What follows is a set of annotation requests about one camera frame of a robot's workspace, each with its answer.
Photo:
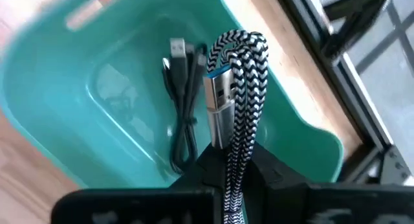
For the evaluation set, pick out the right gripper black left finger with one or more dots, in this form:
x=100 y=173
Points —
x=145 y=208

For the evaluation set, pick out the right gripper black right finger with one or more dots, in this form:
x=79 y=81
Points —
x=323 y=204

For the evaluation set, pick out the teal plastic bin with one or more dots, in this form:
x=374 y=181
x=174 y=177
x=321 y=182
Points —
x=64 y=88

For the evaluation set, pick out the black aluminium table frame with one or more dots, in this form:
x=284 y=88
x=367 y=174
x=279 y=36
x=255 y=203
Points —
x=355 y=10

